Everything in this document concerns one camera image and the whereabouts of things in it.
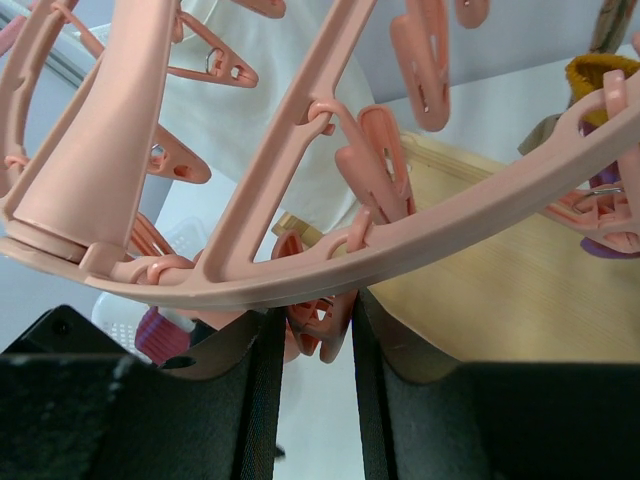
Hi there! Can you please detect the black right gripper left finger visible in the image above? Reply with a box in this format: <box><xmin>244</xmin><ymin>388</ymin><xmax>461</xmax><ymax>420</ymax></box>
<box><xmin>1</xmin><ymin>305</ymin><xmax>285</xmax><ymax>479</ymax></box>

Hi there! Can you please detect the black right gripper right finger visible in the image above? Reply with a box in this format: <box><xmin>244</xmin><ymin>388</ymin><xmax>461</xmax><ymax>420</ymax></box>
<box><xmin>351</xmin><ymin>290</ymin><xmax>639</xmax><ymax>479</ymax></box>

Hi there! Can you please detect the white plastic basket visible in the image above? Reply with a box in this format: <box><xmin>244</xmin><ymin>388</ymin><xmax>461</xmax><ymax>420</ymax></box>
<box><xmin>91</xmin><ymin>214</ymin><xmax>206</xmax><ymax>356</ymax></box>

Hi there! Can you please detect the pink round clip hanger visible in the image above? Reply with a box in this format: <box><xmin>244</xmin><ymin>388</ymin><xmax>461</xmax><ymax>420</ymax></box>
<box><xmin>0</xmin><ymin>0</ymin><xmax>640</xmax><ymax>364</ymax></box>

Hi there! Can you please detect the beige argyle sock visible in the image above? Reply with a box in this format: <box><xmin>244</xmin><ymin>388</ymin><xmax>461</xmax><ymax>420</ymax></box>
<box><xmin>518</xmin><ymin>0</ymin><xmax>637</xmax><ymax>155</ymax></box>

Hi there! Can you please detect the pink clothes hanger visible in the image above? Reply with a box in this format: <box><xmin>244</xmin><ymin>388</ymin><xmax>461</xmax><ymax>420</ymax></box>
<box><xmin>0</xmin><ymin>15</ymin><xmax>27</xmax><ymax>56</ymax></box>

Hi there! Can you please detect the magenta striped sock yellow cuff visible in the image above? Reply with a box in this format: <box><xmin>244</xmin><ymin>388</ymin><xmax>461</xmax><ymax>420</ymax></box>
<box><xmin>134</xmin><ymin>306</ymin><xmax>195</xmax><ymax>365</ymax></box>

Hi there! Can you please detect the wooden clothes rack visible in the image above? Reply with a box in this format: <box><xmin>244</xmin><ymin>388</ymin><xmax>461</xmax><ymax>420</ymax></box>
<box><xmin>256</xmin><ymin>112</ymin><xmax>639</xmax><ymax>362</ymax></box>

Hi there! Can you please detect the white camisole top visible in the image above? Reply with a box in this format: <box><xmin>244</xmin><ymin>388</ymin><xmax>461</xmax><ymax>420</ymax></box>
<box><xmin>160</xmin><ymin>1</ymin><xmax>359</xmax><ymax>233</ymax></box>

